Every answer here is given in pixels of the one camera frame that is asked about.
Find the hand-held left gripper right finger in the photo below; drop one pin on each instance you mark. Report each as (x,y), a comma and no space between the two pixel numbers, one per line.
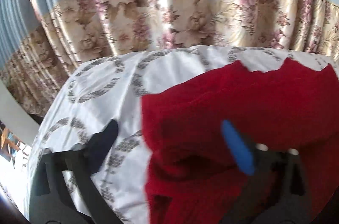
(237,147)

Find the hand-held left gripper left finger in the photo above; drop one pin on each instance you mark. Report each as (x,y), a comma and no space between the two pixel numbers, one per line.
(104,145)

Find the red knitted sweater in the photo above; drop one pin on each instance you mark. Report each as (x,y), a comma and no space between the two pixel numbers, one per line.
(190,118)

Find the circle-print bed sheet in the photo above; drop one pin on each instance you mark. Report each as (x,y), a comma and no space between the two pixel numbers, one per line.
(100,96)

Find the white cabinet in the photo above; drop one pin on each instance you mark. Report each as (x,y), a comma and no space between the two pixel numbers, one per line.
(16,110)

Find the blue floral curtain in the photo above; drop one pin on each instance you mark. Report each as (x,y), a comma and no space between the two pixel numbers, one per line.
(26,67)
(172,1)

